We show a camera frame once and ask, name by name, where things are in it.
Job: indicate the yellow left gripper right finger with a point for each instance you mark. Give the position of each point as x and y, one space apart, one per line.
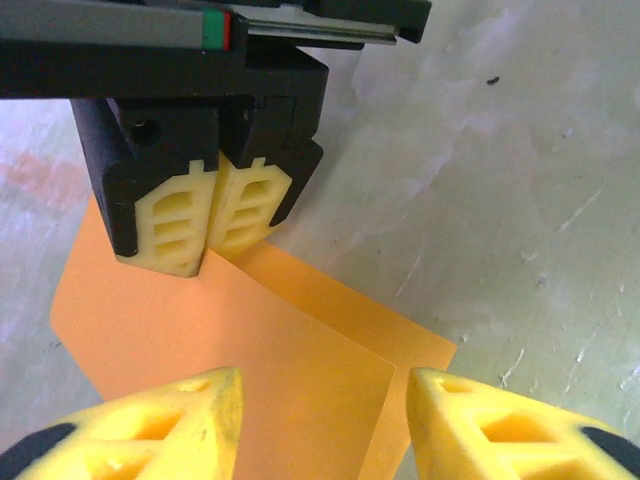
500 440

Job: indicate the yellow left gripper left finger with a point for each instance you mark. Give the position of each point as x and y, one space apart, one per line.
150 435

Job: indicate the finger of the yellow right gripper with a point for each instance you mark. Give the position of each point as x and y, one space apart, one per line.
280 110
150 165

